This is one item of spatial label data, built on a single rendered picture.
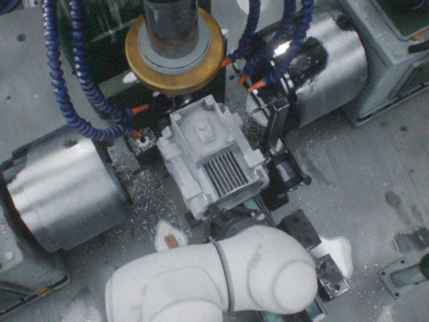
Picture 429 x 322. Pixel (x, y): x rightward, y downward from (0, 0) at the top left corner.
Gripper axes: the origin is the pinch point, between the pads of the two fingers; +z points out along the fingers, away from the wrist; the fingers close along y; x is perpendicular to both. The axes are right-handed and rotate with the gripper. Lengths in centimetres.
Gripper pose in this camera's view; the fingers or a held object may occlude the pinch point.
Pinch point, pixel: (217, 214)
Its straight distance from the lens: 108.8
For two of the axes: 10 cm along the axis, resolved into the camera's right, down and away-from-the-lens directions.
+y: -8.7, 4.6, -1.5
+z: -2.4, -1.4, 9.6
